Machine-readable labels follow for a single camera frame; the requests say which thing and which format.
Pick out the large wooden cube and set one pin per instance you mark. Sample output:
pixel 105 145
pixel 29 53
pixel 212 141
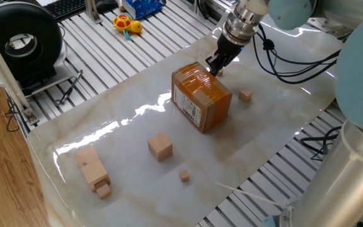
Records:
pixel 160 146

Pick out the small wooden cube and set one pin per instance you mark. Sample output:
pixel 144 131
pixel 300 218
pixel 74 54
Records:
pixel 245 94

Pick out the long wooden block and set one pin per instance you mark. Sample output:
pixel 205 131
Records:
pixel 94 173

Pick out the cardboard box with orange tape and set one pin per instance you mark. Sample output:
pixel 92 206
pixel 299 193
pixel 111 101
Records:
pixel 200 94

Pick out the aluminium frame beam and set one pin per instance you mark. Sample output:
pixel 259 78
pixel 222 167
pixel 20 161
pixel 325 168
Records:
pixel 2 72

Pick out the black silver pen tool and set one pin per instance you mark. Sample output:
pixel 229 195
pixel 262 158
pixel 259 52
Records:
pixel 71 87

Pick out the tiny wooden cube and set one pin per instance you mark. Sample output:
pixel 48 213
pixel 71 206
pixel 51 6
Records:
pixel 184 176
pixel 220 72
pixel 103 191

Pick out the aluminium post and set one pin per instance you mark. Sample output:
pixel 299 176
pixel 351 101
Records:
pixel 91 11

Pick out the blue tissue pack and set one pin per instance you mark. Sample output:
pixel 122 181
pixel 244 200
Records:
pixel 143 8

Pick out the black mouse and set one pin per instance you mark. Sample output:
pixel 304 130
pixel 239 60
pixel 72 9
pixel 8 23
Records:
pixel 106 4

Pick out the white zip tie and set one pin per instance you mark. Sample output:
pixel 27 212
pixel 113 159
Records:
pixel 247 193

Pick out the yellow turtle toy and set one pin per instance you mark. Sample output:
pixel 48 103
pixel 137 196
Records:
pixel 124 22

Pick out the perforated metal plate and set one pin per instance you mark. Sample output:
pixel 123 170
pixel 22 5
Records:
pixel 326 26

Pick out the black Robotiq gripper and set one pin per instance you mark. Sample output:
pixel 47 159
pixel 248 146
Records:
pixel 230 48

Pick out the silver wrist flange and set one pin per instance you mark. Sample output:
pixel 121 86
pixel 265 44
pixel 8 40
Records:
pixel 241 25

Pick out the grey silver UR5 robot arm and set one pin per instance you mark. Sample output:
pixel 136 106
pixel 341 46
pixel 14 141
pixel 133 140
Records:
pixel 342 183

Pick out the metal corner bracket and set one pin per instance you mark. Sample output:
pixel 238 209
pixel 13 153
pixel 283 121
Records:
pixel 30 116

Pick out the black keyboard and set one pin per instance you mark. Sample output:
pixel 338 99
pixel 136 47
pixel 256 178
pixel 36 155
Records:
pixel 65 9

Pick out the grey base plate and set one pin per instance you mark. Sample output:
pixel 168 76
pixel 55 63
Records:
pixel 63 77

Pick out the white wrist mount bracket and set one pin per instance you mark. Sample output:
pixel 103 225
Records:
pixel 257 5

